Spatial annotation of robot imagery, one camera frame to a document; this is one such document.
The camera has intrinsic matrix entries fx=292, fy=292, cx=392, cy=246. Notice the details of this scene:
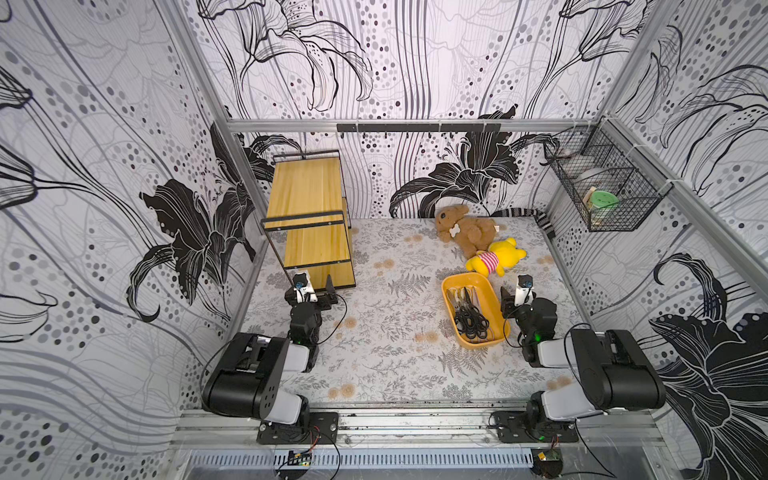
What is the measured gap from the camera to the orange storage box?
0.86 meters

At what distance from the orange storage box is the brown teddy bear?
3.8 inches

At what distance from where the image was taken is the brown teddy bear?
1.03 metres
